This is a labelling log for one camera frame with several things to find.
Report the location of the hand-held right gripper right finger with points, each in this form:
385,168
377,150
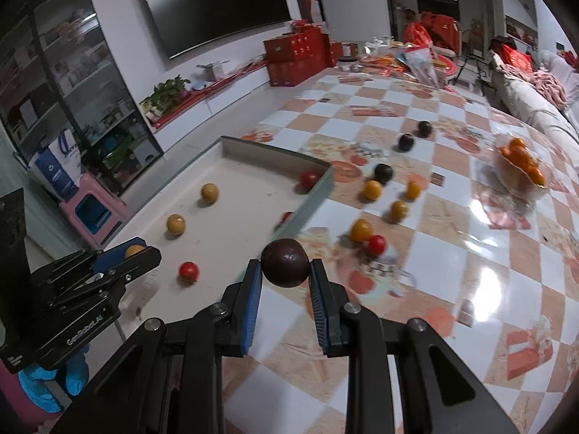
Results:
319,307

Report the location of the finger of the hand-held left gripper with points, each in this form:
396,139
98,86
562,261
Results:
108,260
140,263

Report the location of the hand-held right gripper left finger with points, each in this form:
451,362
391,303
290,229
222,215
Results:
252,307

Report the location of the brown longan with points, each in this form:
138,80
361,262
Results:
210,193
135,251
176,224

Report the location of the red cherry tomato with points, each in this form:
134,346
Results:
310,180
188,271
377,245
286,217

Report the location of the large dark purple fruit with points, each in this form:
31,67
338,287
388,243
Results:
285,263

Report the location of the grey rectangular tray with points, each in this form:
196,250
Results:
235,199

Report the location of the person's left hand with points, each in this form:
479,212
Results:
49,386

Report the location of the pink plastic stool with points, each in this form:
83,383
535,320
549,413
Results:
92,210

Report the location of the orange cherry tomato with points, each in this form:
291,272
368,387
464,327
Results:
361,230

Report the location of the blue and white bag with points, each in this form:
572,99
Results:
56,167

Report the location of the yellow cherry tomato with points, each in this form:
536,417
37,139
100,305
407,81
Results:
371,190
399,211
412,190

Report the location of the checkered printed tablecloth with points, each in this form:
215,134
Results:
452,280

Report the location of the dark purple round fruit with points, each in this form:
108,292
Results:
405,143
383,173
424,129

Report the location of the green potted plant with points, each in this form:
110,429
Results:
165,95

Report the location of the white television cabinet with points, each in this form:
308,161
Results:
226,104

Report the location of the glass display cabinet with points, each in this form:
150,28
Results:
68,77

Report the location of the clear glass bowl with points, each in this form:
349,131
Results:
520,187

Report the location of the stack of red gift boxes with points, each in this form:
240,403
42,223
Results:
298,56

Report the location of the pile of oranges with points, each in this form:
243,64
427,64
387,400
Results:
522,158

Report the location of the clear plastic bag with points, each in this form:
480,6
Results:
425,68

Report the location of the black flat television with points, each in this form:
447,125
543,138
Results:
212,4

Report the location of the red plastic bag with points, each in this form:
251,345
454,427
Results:
418,34

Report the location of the grey fabric sofa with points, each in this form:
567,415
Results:
533,99

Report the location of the red garment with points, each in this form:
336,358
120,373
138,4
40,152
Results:
443,29

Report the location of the white door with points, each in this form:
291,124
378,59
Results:
353,4

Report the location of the pink blanket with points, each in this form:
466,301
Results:
543,83

